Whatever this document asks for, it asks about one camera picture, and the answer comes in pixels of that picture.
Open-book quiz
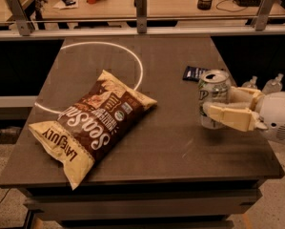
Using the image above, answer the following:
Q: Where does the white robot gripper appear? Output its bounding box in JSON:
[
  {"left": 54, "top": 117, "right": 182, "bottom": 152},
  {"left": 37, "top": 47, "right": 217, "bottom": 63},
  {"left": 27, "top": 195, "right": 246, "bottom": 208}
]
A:
[{"left": 203, "top": 87, "right": 285, "bottom": 145}]

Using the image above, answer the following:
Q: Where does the silver 7up soda can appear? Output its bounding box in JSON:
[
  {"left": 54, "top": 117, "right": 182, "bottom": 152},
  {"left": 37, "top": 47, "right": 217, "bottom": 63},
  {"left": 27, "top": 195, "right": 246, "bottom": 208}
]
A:
[{"left": 198, "top": 70, "right": 231, "bottom": 130}]

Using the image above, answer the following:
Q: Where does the clear sanitizer bottle left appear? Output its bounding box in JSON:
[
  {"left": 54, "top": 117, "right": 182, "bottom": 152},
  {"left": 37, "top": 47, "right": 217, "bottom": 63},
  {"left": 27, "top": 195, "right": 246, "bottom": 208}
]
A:
[{"left": 242, "top": 76, "right": 257, "bottom": 89}]

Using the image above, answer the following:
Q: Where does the clear sanitizer bottle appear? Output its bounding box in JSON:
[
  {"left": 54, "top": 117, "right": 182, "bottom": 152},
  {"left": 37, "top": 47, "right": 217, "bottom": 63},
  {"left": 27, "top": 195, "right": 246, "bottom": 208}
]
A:
[
  {"left": 242, "top": 76, "right": 257, "bottom": 89},
  {"left": 262, "top": 73, "right": 283, "bottom": 94}
]

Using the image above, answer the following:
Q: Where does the clear sanitizer bottle right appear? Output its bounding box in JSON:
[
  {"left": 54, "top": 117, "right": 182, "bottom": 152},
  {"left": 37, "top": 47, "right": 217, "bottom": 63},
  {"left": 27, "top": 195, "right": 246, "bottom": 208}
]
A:
[{"left": 262, "top": 73, "right": 283, "bottom": 94}]

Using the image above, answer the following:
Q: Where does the dark blue snack wrapper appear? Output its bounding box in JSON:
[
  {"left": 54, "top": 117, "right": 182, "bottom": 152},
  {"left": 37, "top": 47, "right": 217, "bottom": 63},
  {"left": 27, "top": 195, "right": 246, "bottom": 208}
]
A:
[{"left": 182, "top": 66, "right": 207, "bottom": 82}]

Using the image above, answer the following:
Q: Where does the black mesh pen cup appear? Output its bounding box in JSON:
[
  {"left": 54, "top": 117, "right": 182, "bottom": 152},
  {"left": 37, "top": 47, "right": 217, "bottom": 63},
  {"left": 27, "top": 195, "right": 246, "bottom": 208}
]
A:
[{"left": 197, "top": 0, "right": 213, "bottom": 10}]

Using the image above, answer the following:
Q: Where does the white circle tape marking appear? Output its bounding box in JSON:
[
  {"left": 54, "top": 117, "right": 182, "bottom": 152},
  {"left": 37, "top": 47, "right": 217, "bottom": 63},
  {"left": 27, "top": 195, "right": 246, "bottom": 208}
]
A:
[{"left": 34, "top": 41, "right": 144, "bottom": 115}]

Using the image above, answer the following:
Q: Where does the brown Late July chips bag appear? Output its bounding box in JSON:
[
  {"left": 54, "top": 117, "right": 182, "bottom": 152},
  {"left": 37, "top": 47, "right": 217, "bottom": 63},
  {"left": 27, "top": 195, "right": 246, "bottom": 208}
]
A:
[{"left": 29, "top": 71, "right": 157, "bottom": 189}]

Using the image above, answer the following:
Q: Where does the right metal bracket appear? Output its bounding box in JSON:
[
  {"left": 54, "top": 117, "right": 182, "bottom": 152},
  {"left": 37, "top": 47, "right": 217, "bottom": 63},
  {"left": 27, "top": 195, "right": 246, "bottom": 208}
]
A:
[{"left": 252, "top": 0, "right": 275, "bottom": 31}]

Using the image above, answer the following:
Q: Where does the metal bracket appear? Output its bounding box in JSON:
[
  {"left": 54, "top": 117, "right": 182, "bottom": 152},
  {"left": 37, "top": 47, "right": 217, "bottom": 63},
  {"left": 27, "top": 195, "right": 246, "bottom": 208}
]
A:
[
  {"left": 134, "top": 0, "right": 147, "bottom": 33},
  {"left": 252, "top": 0, "right": 275, "bottom": 31},
  {"left": 6, "top": 0, "right": 34, "bottom": 36}
]

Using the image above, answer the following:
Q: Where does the black cable on desk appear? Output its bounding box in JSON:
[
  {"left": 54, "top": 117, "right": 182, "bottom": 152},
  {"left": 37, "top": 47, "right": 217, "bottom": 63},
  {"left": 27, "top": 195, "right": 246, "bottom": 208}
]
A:
[{"left": 214, "top": 0, "right": 249, "bottom": 13}]

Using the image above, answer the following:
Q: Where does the middle metal bracket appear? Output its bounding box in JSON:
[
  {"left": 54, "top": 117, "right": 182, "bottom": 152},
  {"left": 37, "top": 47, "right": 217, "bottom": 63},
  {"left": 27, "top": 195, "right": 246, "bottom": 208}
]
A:
[{"left": 134, "top": 0, "right": 147, "bottom": 33}]

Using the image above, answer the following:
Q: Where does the metal rail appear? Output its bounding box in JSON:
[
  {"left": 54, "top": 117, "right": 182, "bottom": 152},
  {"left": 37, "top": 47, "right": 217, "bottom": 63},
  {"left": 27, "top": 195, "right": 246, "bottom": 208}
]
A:
[{"left": 0, "top": 25, "right": 285, "bottom": 41}]

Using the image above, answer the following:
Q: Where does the left metal bracket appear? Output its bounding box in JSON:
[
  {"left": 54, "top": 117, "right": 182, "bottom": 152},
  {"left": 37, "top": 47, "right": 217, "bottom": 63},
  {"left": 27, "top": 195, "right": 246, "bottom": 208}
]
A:
[{"left": 6, "top": 0, "right": 34, "bottom": 36}]

